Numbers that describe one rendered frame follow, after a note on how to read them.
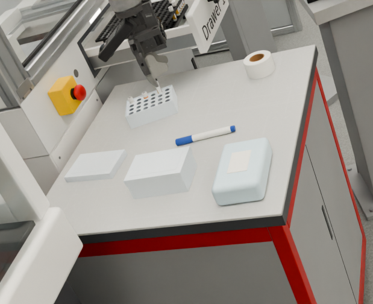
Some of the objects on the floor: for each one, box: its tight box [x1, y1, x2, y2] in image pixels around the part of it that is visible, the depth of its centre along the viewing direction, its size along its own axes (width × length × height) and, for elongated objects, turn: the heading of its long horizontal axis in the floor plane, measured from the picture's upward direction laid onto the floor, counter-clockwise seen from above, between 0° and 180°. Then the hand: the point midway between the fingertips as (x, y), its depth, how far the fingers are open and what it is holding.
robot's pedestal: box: [299, 0, 373, 221], centre depth 204 cm, size 30×30×76 cm
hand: (152, 81), depth 159 cm, fingers closed, pressing on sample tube
